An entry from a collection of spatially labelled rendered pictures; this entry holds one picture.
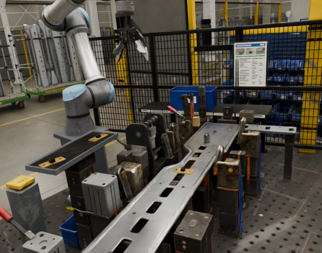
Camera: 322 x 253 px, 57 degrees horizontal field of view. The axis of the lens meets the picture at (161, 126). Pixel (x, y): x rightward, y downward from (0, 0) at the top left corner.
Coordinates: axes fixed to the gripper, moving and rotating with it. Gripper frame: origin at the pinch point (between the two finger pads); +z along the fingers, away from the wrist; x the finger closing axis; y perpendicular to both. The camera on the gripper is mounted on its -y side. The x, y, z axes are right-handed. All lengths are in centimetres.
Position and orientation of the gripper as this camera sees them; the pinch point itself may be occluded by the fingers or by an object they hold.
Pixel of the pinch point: (133, 61)
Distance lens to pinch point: 132.8
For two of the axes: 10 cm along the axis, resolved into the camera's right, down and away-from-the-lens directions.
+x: 9.0, 0.6, -4.2
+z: 0.8, 9.5, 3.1
